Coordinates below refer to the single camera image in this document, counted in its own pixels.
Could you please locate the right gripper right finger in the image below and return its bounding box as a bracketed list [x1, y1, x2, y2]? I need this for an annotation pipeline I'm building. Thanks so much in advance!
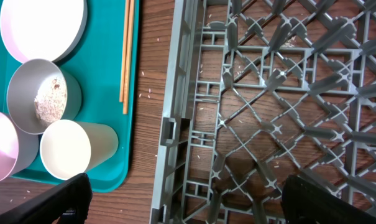
[281, 175, 376, 224]

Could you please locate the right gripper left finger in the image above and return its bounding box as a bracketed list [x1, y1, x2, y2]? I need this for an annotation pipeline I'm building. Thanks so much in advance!
[0, 173, 93, 224]

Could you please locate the white cup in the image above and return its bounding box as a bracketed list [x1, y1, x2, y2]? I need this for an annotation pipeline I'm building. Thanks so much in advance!
[40, 119, 119, 180]

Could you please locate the small pink plate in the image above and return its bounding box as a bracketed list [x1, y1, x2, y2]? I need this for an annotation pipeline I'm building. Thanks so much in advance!
[0, 112, 39, 181]

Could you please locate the grey bowl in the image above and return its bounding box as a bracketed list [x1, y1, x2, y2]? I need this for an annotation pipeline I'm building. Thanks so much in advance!
[7, 59, 82, 134]

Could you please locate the large white plate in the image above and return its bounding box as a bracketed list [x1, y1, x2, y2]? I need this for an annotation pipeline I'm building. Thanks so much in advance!
[0, 0, 88, 63]

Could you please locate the grey dishwasher rack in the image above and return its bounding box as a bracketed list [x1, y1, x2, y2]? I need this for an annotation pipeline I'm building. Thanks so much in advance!
[150, 0, 376, 223]

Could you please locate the rice in bowl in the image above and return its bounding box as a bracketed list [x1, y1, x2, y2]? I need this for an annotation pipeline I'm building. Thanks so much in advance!
[34, 76, 67, 127]

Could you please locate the teal serving tray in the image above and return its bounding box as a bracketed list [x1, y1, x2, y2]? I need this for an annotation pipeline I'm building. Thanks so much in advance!
[0, 0, 140, 192]

